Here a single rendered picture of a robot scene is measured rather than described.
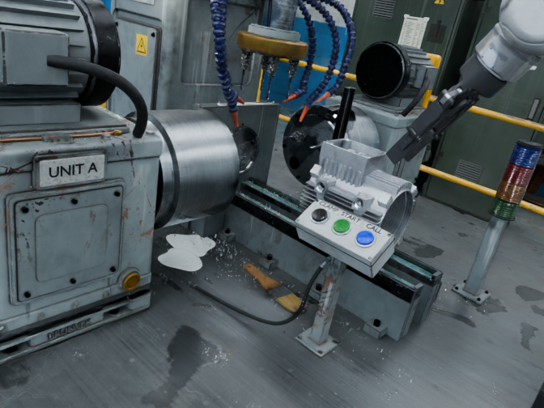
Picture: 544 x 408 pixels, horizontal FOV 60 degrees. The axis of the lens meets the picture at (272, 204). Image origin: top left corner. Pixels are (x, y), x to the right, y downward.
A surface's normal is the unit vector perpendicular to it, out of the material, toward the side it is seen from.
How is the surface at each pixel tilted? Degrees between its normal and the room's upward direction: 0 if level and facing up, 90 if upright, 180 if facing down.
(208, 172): 73
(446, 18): 90
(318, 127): 90
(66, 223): 90
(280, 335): 0
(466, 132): 90
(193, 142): 47
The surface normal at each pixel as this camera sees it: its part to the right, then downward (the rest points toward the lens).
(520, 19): -0.60, 0.32
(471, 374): 0.18, -0.91
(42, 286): 0.72, 0.38
